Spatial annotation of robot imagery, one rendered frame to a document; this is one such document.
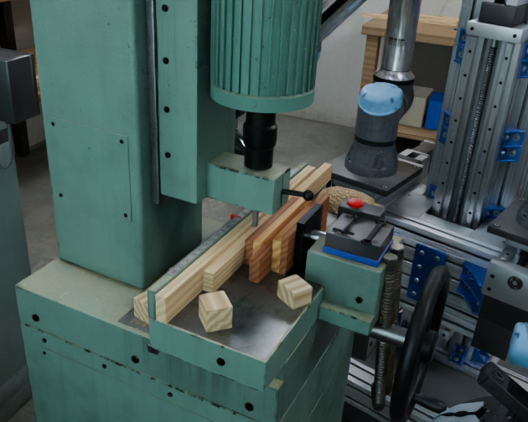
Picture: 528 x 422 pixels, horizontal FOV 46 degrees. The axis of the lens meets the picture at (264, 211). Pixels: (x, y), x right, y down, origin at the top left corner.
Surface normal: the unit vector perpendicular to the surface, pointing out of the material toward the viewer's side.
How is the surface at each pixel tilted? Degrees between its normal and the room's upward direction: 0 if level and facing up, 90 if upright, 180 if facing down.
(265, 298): 0
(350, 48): 90
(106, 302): 0
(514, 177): 90
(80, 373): 90
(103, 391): 90
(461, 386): 0
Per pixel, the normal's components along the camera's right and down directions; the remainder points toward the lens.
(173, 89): -0.45, 0.39
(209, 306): 0.05, -0.89
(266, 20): 0.00, 0.46
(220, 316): 0.36, 0.45
